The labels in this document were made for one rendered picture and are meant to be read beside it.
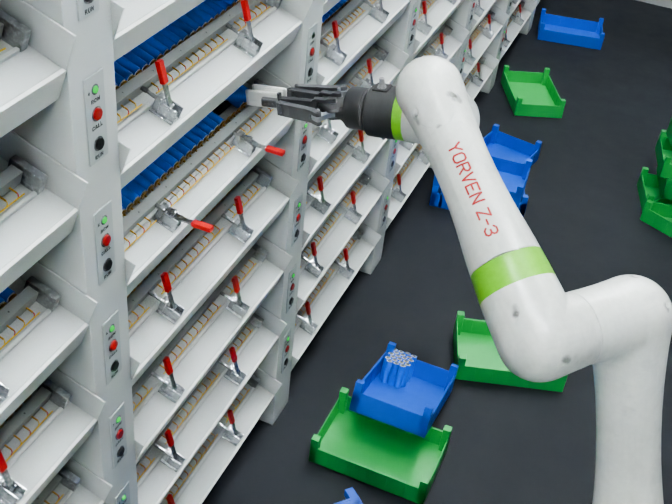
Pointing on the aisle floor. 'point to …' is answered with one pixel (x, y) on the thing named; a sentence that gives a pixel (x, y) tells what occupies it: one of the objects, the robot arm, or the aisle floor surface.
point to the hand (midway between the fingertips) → (266, 96)
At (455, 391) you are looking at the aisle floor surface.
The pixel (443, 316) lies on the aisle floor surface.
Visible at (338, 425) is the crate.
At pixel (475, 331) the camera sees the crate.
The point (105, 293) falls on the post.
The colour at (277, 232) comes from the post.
